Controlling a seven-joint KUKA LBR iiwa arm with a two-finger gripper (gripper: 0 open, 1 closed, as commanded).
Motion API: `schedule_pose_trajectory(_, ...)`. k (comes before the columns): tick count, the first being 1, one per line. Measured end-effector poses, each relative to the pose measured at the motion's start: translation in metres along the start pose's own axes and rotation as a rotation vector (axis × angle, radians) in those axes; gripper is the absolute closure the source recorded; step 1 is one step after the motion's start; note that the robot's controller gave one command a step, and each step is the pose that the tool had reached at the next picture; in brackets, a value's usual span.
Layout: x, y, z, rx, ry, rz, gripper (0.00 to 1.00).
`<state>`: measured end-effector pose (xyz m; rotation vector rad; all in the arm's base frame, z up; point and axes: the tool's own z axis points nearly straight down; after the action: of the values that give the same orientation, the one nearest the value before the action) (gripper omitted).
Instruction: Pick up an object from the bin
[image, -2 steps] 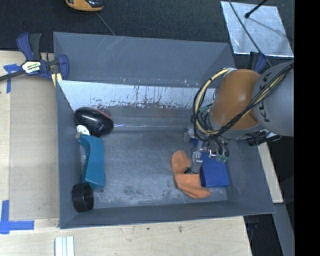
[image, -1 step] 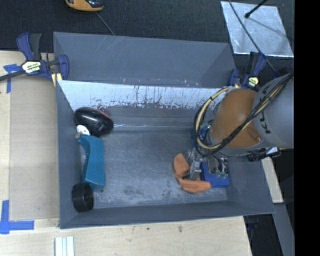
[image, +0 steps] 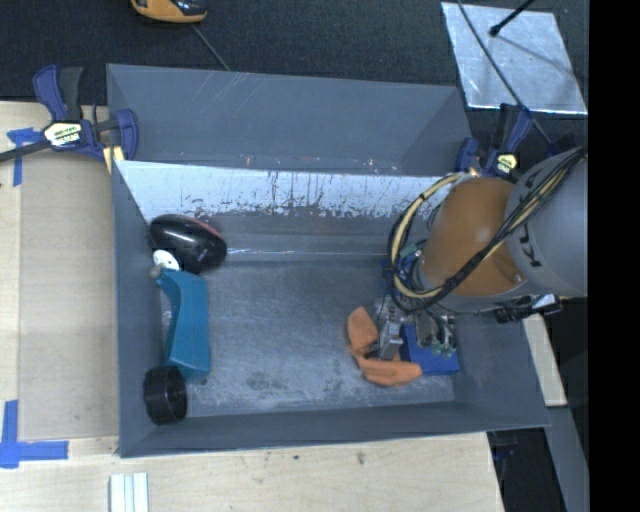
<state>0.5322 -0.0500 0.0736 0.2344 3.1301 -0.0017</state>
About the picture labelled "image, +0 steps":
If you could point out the blue box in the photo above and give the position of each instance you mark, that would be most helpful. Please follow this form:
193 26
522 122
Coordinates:
430 362

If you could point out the grey metal bin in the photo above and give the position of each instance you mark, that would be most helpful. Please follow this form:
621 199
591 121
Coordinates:
290 325

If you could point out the teal plastic tool white knob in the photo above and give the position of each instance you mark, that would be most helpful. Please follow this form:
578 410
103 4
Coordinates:
190 325

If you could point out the black oval object red rim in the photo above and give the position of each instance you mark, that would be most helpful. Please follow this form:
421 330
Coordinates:
192 242

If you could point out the black round ribbed cap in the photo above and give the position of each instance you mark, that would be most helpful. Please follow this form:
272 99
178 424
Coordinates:
165 396

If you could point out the pale wood flat board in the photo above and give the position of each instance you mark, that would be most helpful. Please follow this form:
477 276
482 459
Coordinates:
65 300

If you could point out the black cylinder on white bracket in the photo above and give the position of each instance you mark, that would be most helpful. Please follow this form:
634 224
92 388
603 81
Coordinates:
520 309

